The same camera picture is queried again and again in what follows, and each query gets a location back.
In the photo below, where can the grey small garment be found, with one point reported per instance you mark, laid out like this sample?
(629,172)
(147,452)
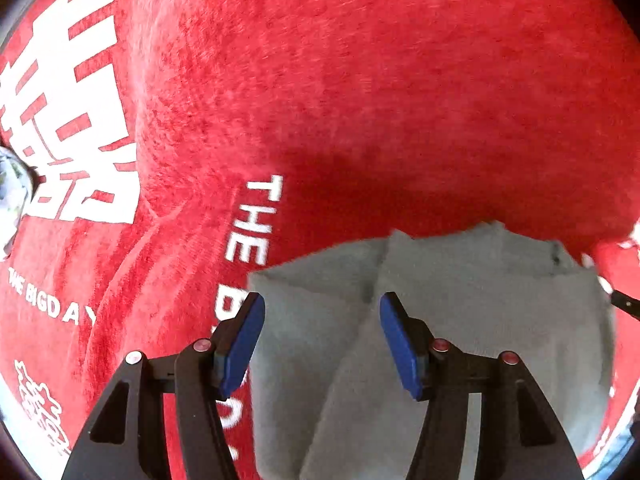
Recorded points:
(475,300)

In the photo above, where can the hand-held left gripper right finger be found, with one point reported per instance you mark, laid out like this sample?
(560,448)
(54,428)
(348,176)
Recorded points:
(400,345)

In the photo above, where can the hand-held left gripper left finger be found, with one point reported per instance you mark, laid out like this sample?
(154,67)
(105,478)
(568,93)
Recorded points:
(242,345)

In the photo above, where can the white printed crumpled cloth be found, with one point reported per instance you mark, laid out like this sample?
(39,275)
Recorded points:
(12,200)

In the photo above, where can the red printed blanket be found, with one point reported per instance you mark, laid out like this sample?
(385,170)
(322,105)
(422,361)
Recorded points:
(350,85)

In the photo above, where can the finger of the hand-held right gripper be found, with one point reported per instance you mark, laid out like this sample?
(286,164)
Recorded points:
(627,303)

